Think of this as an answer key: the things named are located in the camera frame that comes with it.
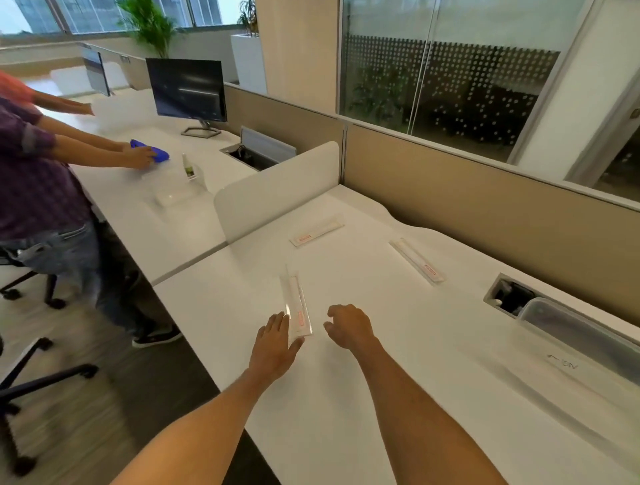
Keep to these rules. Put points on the person's left hand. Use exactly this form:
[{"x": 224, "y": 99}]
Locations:
[{"x": 270, "y": 352}]

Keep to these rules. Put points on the person's right hand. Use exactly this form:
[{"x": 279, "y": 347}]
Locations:
[{"x": 355, "y": 330}]

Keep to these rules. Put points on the person's right thumb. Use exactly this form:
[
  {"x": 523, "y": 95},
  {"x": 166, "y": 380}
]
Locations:
[{"x": 331, "y": 331}]

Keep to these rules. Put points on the person's left thumb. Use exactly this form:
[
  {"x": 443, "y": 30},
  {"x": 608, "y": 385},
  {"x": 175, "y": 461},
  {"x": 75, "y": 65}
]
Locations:
[{"x": 296, "y": 345}]

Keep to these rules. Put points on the person's right forearm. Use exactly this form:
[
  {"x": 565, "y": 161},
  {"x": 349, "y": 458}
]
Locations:
[{"x": 420, "y": 424}]

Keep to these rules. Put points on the person's left forearm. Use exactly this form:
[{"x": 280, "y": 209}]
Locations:
[{"x": 200, "y": 434}]

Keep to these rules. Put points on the clear long packet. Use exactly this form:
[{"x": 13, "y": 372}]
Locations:
[
  {"x": 316, "y": 232},
  {"x": 416, "y": 261},
  {"x": 296, "y": 302}
]

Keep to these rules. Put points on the white desk divider panel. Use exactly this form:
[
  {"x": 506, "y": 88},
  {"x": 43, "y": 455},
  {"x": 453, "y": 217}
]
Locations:
[{"x": 275, "y": 192}]

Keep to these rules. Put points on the beige partition screen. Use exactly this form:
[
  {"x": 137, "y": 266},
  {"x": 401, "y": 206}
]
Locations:
[
  {"x": 480, "y": 210},
  {"x": 285, "y": 117}
]

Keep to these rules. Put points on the clear plastic box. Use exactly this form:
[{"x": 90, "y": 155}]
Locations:
[{"x": 177, "y": 192}]

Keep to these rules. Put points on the small spray bottle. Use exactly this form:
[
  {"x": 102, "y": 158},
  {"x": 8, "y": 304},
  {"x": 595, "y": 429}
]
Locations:
[{"x": 189, "y": 167}]

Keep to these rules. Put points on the blue cleaning cloth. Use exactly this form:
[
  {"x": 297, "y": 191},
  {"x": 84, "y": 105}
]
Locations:
[{"x": 155, "y": 151}]

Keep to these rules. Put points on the black office chair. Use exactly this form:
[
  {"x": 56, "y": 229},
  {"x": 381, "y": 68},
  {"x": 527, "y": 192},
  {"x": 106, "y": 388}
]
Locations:
[
  {"x": 25, "y": 394},
  {"x": 30, "y": 282}
]

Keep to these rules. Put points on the black computer monitor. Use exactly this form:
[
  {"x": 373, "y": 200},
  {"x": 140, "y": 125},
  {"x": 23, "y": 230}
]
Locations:
[
  {"x": 187, "y": 90},
  {"x": 96, "y": 70}
]

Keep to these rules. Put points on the white planter box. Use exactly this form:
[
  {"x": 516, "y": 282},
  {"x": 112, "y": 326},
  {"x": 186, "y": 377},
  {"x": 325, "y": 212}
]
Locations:
[{"x": 248, "y": 62}]

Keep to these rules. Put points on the green potted plant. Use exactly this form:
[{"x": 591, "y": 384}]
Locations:
[
  {"x": 248, "y": 17},
  {"x": 150, "y": 25}
]

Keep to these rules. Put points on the frosted glass wall panel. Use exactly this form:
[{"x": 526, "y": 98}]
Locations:
[{"x": 450, "y": 80}]

